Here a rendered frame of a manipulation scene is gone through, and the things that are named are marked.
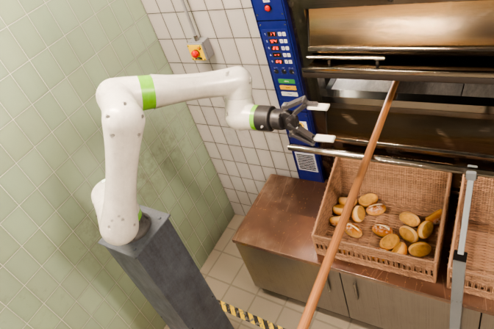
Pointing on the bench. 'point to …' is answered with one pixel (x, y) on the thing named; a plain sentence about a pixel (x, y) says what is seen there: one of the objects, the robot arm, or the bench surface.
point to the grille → (306, 161)
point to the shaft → (345, 214)
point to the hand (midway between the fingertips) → (328, 123)
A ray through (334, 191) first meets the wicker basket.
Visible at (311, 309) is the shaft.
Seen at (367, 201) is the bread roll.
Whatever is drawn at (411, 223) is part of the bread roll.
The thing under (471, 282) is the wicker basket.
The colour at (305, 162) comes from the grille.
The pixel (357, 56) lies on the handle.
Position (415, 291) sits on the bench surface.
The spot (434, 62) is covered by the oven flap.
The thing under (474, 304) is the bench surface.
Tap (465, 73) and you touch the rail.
